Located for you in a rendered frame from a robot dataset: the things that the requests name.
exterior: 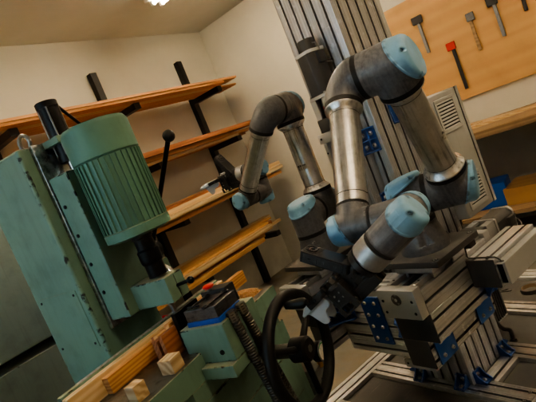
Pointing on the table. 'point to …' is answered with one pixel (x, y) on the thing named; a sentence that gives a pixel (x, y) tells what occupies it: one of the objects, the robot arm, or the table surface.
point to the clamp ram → (182, 317)
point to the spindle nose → (150, 255)
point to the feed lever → (163, 173)
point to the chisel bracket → (159, 289)
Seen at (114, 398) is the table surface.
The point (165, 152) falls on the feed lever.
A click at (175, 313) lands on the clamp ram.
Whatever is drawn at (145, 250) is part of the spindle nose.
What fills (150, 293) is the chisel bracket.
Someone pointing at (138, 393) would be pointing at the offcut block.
